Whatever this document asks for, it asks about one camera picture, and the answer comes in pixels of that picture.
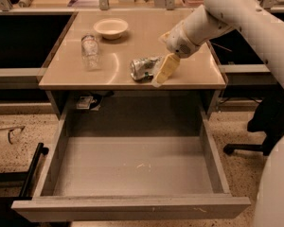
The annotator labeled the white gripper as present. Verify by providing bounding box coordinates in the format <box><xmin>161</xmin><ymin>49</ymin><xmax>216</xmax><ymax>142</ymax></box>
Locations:
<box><xmin>151</xmin><ymin>21</ymin><xmax>200</xmax><ymax>87</ymax></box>

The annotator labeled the crushed 7up can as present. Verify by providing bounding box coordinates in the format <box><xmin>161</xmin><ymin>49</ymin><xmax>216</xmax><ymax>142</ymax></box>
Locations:
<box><xmin>130</xmin><ymin>56</ymin><xmax>162</xmax><ymax>81</ymax></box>

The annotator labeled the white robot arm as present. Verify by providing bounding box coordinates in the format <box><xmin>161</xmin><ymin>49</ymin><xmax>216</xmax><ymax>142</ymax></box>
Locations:
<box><xmin>152</xmin><ymin>0</ymin><xmax>284</xmax><ymax>227</ymax></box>

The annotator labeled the open grey top drawer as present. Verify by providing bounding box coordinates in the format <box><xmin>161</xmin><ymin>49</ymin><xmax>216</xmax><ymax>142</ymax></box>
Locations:
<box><xmin>11</xmin><ymin>93</ymin><xmax>252</xmax><ymax>223</ymax></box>

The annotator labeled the beige top cabinet desk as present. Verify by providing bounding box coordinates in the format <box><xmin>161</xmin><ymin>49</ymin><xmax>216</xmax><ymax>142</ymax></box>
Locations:
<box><xmin>39</xmin><ymin>9</ymin><xmax>226</xmax><ymax>91</ymax></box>

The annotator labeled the white bowl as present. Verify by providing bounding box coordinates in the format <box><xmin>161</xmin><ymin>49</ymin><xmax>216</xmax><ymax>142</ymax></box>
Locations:
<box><xmin>94</xmin><ymin>18</ymin><xmax>128</xmax><ymax>40</ymax></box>

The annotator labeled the clear plastic bottle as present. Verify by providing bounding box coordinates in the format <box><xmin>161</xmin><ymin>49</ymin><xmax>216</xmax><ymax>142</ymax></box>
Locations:
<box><xmin>81</xmin><ymin>34</ymin><xmax>99</xmax><ymax>71</ymax></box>

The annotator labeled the label tag under desk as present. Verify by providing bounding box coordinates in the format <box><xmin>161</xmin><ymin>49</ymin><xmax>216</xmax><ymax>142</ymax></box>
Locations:
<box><xmin>77</xmin><ymin>96</ymin><xmax>93</xmax><ymax>110</ymax></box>

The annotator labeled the black office chair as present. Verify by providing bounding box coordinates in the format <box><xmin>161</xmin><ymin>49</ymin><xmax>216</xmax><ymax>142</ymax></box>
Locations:
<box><xmin>223</xmin><ymin>90</ymin><xmax>284</xmax><ymax>156</ymax></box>

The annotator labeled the black cart frame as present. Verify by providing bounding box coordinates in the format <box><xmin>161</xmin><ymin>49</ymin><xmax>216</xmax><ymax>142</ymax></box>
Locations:
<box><xmin>0</xmin><ymin>143</ymin><xmax>49</xmax><ymax>227</ymax></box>

